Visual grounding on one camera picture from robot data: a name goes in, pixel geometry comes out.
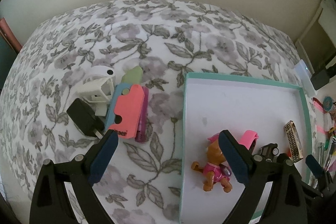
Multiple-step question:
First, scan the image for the gold white lighter stick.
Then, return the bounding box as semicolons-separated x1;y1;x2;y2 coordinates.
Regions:
284;121;303;163

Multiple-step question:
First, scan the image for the black toy car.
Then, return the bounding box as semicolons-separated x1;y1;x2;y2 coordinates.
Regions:
253;143;279;162

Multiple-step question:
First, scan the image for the pink wristband watch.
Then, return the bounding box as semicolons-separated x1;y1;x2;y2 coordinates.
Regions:
239;130;259;153

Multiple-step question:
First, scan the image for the brown pink puppy toy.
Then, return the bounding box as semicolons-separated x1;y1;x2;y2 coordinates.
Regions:
191;133;232;193

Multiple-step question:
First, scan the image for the black power adapter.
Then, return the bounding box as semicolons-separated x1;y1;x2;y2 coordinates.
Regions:
67;98;104;137

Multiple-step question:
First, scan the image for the floral grey white blanket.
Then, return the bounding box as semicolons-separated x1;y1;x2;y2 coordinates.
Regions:
1;0;301;223

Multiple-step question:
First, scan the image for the magenta comb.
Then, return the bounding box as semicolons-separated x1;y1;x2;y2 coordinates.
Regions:
135;86;149;143

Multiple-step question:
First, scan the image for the white router box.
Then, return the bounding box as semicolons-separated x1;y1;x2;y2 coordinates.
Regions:
294;59;317;98

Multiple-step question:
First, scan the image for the teal rimmed white tray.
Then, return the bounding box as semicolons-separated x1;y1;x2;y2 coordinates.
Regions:
179;73;312;223

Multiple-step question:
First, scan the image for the green foam piece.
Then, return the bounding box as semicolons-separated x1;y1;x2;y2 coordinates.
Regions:
121;66;143;84

